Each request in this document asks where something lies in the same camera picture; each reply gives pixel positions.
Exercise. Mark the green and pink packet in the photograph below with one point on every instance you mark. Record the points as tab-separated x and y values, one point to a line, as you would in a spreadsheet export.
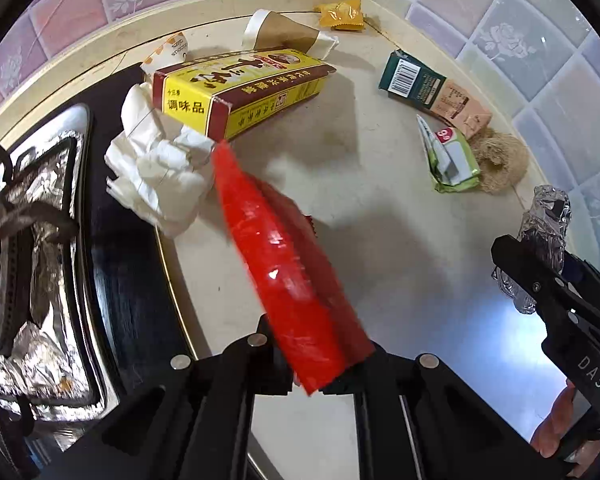
430	95

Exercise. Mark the red plastic wrapper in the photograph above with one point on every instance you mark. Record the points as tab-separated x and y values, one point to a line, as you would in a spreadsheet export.
280	270

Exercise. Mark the black glass gas stove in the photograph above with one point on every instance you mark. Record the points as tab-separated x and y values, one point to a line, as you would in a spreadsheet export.
125	270

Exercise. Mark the white paper cup orange rim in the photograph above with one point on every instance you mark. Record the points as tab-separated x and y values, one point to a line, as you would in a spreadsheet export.
167	52

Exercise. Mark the yellow snack packet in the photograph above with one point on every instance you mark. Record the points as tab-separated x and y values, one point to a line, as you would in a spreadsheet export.
340	15

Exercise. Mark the brown and white paper cone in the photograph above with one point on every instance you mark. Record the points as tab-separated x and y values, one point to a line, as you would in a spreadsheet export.
285	35

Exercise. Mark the green and white packet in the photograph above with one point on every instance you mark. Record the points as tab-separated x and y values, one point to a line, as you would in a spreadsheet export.
455	160

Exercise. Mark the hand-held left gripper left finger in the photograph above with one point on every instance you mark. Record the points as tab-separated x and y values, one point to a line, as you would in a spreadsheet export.
260	360

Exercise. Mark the aluminium foil stove liner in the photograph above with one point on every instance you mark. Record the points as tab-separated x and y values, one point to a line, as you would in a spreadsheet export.
35	355

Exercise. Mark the yellow and maroon box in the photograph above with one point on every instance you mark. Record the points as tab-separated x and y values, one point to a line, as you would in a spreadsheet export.
240	90

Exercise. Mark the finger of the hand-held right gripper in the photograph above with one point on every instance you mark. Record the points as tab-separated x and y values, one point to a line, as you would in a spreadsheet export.
530	275
577	270

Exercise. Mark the person's right hand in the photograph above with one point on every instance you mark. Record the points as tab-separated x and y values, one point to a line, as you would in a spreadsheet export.
555	420

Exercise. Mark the brown fibre scrubber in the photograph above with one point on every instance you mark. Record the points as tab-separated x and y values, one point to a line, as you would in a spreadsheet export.
502	160

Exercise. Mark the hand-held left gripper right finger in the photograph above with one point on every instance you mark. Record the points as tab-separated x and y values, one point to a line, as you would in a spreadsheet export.
380	375

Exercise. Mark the white tissue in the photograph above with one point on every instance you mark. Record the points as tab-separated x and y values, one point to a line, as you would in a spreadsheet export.
155	175

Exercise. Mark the aluminium foil ball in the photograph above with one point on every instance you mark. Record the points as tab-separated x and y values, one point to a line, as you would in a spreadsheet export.
547	215

